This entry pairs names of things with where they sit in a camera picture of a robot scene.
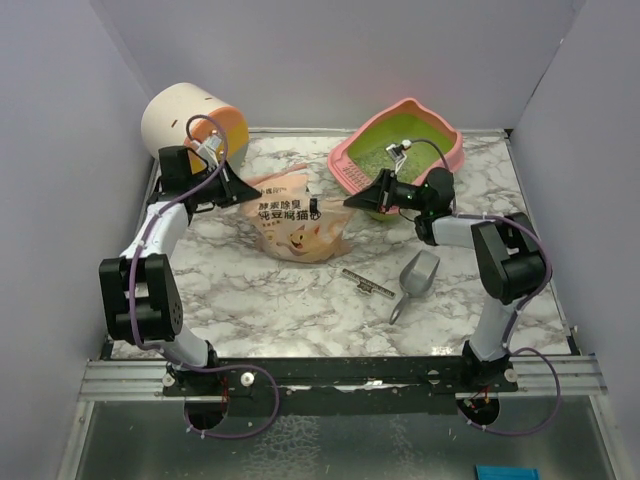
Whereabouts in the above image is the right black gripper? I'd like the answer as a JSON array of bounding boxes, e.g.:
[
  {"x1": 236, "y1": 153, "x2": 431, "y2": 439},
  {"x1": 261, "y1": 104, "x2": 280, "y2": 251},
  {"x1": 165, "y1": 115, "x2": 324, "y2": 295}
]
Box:
[{"x1": 345, "y1": 168, "x2": 430, "y2": 214}]

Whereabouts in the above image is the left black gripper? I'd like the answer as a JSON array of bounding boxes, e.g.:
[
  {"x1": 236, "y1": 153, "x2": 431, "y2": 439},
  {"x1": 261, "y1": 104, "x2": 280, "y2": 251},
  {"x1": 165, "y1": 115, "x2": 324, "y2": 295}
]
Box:
[{"x1": 187, "y1": 159, "x2": 260, "y2": 208}]

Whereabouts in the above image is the beige cat litter bag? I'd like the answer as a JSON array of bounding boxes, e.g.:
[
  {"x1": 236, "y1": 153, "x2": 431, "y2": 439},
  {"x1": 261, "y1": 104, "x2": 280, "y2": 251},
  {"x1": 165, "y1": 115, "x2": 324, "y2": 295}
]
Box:
[{"x1": 240, "y1": 163, "x2": 355, "y2": 264}]

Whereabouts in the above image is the grey metal scoop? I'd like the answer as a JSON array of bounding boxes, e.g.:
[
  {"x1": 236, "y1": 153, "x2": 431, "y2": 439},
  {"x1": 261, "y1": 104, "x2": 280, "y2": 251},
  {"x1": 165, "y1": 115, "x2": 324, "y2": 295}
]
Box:
[{"x1": 389, "y1": 250, "x2": 440, "y2": 325}]

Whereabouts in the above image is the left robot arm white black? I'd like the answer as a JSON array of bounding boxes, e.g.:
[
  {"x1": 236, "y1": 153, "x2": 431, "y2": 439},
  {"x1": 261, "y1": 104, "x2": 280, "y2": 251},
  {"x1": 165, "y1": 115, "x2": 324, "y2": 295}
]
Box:
[{"x1": 99, "y1": 146, "x2": 261, "y2": 395}]

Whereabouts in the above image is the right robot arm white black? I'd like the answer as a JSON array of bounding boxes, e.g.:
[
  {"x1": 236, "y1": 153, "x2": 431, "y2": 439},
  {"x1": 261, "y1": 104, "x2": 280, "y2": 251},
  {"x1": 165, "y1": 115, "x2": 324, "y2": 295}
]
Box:
[{"x1": 343, "y1": 167, "x2": 552, "y2": 391}]

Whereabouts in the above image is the pink green litter box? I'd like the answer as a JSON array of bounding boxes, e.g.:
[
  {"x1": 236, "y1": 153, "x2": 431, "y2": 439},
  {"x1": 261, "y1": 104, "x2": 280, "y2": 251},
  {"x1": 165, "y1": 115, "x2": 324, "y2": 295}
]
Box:
[{"x1": 327, "y1": 98, "x2": 465, "y2": 213}]

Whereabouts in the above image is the green cat litter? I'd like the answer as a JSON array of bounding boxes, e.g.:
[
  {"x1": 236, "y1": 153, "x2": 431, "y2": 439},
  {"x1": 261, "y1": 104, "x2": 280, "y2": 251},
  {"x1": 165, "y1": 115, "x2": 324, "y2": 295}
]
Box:
[{"x1": 348, "y1": 141, "x2": 441, "y2": 183}]

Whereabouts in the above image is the cream orange cylinder container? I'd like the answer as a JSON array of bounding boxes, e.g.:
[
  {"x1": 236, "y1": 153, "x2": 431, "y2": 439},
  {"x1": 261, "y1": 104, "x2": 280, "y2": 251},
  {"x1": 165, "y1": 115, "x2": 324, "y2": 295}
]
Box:
[{"x1": 141, "y1": 82, "x2": 249, "y2": 170}]

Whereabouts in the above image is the blue object at bottom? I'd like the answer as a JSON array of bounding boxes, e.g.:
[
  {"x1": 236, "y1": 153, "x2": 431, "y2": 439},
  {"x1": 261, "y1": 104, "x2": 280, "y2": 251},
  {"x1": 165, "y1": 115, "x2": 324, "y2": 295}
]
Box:
[{"x1": 475, "y1": 465, "x2": 540, "y2": 480}]

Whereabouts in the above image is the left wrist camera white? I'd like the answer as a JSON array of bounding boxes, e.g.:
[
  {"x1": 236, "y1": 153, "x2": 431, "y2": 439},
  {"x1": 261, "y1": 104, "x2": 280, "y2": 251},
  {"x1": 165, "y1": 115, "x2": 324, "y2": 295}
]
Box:
[{"x1": 192, "y1": 130, "x2": 222, "y2": 170}]

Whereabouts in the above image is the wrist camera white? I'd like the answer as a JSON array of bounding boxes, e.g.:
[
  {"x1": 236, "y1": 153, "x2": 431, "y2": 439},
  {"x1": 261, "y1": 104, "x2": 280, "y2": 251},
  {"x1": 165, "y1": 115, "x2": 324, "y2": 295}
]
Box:
[
  {"x1": 192, "y1": 130, "x2": 222, "y2": 170},
  {"x1": 385, "y1": 140, "x2": 412, "y2": 174}
]

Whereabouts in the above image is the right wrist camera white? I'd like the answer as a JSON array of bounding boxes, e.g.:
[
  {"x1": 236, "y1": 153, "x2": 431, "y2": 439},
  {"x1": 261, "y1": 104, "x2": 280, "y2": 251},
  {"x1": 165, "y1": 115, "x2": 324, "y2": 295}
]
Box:
[{"x1": 385, "y1": 140, "x2": 412, "y2": 174}]

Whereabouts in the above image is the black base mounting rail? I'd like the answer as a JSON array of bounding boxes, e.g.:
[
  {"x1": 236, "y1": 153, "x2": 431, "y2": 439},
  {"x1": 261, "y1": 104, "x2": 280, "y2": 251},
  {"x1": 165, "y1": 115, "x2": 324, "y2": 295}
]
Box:
[{"x1": 163, "y1": 353, "x2": 518, "y2": 417}]

